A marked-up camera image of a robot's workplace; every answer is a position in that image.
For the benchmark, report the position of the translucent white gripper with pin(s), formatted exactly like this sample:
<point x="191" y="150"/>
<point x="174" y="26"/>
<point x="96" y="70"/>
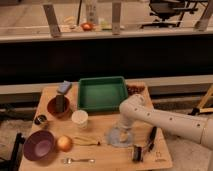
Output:
<point x="124" y="129"/>

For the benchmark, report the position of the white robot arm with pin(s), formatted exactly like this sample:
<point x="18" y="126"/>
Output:
<point x="194" y="128"/>

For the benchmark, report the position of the green plastic tray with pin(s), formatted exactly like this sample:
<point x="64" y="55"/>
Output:
<point x="101" y="93"/>

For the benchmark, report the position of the white paper cup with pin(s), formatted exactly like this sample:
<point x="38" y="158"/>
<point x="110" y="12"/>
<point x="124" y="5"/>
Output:
<point x="80" y="118"/>

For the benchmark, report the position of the yellow tongs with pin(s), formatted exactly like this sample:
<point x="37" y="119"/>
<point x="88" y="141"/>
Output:
<point x="85" y="141"/>

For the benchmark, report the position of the yellow onion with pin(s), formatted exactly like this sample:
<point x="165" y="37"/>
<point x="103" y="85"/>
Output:
<point x="64" y="143"/>

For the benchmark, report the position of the silver fork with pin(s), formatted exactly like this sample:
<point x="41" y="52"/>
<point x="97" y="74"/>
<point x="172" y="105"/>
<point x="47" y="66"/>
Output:
<point x="70" y="160"/>

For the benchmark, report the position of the dark block in bowl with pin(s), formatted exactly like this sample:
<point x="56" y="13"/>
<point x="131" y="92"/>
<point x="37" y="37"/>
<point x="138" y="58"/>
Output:
<point x="60" y="103"/>

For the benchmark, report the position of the blue sponge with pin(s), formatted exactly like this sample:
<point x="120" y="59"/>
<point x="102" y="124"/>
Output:
<point x="64" y="87"/>

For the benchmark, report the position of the brown bowl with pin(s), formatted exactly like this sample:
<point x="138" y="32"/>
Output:
<point x="51" y="107"/>

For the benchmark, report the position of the small dark tin can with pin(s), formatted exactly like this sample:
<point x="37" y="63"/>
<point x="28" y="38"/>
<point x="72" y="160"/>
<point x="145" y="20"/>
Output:
<point x="41" y="121"/>

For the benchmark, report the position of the purple bowl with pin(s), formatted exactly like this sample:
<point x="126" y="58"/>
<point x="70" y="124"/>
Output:
<point x="38" y="145"/>

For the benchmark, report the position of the red apple in background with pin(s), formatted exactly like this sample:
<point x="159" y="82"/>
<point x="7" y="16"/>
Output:
<point x="87" y="26"/>

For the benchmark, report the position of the black chair at left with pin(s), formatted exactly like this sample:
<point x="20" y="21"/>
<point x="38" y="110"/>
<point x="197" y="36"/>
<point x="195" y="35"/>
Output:
<point x="10" y="165"/>

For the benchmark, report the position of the black office chair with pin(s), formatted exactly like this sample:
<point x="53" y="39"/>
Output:
<point x="169" y="12"/>

